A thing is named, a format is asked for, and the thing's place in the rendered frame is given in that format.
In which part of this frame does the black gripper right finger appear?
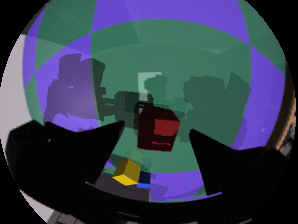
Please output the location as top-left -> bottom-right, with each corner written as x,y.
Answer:
189,128 -> 266,196

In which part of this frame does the blue block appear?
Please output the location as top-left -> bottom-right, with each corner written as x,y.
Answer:
136,172 -> 150,189

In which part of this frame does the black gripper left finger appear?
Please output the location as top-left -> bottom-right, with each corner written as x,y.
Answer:
44,120 -> 124,185

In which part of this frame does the yellow block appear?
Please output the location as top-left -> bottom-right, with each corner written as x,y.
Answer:
113,159 -> 141,185

